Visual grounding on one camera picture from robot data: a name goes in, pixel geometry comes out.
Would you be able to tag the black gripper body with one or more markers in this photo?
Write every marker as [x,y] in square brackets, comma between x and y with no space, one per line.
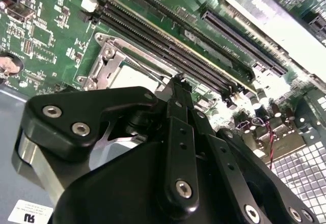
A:
[114,196]

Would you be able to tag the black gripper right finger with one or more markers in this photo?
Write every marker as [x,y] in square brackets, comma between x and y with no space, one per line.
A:
[229,178]

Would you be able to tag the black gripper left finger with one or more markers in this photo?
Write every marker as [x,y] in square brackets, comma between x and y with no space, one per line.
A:
[114,99]

